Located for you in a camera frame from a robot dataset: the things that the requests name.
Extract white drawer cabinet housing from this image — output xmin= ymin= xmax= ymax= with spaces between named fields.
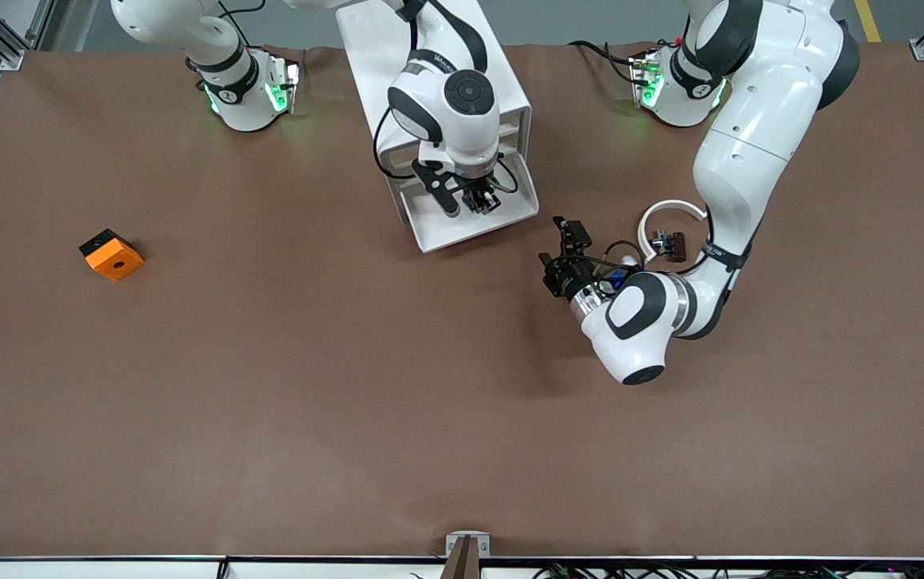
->
xmin=336 ymin=0 xmax=532 ymax=228

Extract small brown connector part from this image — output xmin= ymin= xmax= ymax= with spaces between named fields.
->
xmin=651 ymin=230 xmax=687 ymax=263

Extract brown table mat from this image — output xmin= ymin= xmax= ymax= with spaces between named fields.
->
xmin=0 ymin=42 xmax=924 ymax=557

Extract brown upright bar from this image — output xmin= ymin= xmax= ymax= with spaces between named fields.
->
xmin=439 ymin=536 xmax=481 ymax=579

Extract orange and black box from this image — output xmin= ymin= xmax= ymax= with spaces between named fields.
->
xmin=79 ymin=228 xmax=145 ymax=282

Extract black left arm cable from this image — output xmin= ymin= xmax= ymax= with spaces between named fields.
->
xmin=589 ymin=240 xmax=649 ymax=278

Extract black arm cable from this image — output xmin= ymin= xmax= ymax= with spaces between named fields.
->
xmin=589 ymin=240 xmax=649 ymax=278
xmin=372 ymin=0 xmax=520 ymax=195

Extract white curved plastic ring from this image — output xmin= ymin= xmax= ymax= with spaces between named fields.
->
xmin=639 ymin=199 xmax=709 ymax=267

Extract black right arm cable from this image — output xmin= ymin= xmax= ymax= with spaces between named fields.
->
xmin=372 ymin=0 xmax=520 ymax=195

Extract grey metal bracket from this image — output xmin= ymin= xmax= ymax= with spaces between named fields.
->
xmin=445 ymin=531 xmax=491 ymax=559

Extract white table edge rail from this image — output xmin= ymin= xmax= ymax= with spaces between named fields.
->
xmin=0 ymin=553 xmax=924 ymax=579

